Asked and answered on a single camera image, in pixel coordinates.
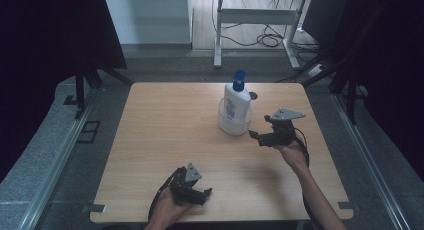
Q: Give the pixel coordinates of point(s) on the black metal stand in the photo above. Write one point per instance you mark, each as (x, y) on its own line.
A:
(350, 90)
(80, 90)

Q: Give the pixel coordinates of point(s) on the white power strip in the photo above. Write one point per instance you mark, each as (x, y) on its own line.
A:
(315, 70)

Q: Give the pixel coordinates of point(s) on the person's left hand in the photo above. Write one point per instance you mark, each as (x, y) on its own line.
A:
(170, 210)

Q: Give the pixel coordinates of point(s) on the white metal desk frame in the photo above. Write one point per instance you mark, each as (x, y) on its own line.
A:
(256, 16)

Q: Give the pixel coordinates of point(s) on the white pump bottle blue cap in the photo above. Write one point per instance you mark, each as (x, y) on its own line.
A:
(236, 103)

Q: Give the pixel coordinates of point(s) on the dark curtain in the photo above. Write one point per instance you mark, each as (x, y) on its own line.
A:
(393, 73)
(43, 56)

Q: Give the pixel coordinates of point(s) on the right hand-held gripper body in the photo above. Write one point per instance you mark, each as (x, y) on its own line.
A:
(283, 131)

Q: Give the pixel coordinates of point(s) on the grey table bracket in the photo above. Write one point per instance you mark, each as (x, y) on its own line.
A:
(348, 206)
(94, 208)

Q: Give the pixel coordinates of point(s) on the dark round table grommet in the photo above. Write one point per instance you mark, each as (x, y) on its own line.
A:
(254, 96)

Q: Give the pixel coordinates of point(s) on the grey metal floor rail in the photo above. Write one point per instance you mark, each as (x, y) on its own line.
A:
(370, 163)
(56, 163)

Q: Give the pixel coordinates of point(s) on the white mesh plastic basket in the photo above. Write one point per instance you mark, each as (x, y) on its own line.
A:
(233, 127)

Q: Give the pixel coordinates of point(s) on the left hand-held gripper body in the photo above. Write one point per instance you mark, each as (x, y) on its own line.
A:
(182, 186)

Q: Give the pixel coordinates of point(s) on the person's right hand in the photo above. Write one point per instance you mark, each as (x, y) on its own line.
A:
(293, 156)

